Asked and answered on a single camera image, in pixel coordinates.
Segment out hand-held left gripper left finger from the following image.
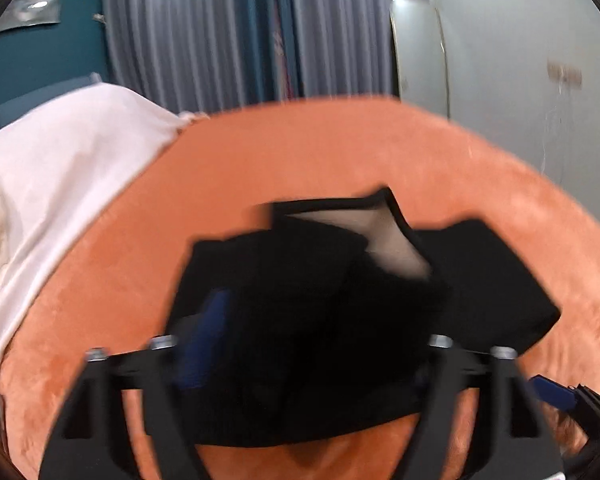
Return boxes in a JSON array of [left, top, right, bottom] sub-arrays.
[[39, 287, 231, 480]]

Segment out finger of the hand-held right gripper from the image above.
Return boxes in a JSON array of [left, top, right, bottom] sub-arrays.
[[527, 375, 600, 439]]

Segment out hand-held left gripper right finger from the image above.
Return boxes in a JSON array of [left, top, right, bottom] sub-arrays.
[[405, 332, 566, 480]]

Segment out black pants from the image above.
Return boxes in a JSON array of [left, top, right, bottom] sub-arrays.
[[167, 186, 562, 448]]

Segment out orange plush blanket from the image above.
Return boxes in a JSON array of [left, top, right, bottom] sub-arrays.
[[0, 95, 600, 480]]

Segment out white blanket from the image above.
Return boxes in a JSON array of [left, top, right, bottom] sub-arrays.
[[0, 82, 201, 401]]

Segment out teal bed headboard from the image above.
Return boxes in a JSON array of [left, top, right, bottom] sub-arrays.
[[0, 72, 104, 133]]

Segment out grey curtain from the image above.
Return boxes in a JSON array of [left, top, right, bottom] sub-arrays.
[[286, 0, 433, 104], [105, 0, 281, 114]]

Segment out blue curtain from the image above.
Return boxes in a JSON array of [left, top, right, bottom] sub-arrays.
[[245, 0, 302, 102]]

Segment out standing mirror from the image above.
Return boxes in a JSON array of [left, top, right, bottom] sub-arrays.
[[389, 0, 451, 121]]

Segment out wall picture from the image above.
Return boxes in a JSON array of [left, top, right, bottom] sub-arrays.
[[0, 0, 64, 35]]

